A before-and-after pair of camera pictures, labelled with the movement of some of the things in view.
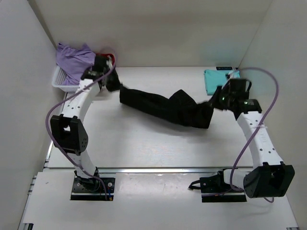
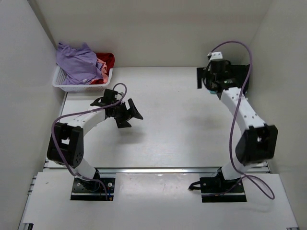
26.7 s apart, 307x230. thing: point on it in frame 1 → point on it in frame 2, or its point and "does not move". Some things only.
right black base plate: (214, 189) does not move
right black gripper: (220, 89) → (200, 73)
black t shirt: (181, 108) → (236, 77)
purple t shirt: (75, 62) does not move
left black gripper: (117, 85) → (122, 122)
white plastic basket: (59, 78) does not move
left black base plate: (78, 192) does not move
